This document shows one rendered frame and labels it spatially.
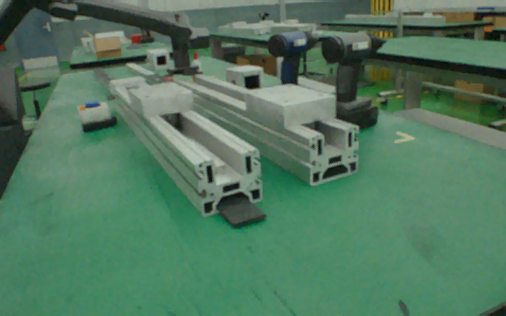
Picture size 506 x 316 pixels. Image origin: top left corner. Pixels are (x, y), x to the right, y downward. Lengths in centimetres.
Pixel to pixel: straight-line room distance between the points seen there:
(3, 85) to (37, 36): 1078
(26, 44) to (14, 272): 1185
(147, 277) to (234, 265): 10
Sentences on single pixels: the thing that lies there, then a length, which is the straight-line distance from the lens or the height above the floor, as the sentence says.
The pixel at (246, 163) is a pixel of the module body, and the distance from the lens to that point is 63.
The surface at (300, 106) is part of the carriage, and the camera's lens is 71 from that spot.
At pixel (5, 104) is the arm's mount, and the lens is 152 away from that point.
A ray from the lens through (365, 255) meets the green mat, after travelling 51.
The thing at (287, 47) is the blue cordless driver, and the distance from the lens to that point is 105.
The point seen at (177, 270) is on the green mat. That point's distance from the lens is 50.
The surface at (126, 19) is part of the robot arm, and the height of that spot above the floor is 106.
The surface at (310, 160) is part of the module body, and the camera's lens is 66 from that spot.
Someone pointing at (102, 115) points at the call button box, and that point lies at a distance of 119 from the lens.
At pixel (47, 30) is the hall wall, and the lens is 1230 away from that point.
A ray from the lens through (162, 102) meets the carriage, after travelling 88.
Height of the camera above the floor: 106
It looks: 20 degrees down
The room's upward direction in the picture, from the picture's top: 4 degrees counter-clockwise
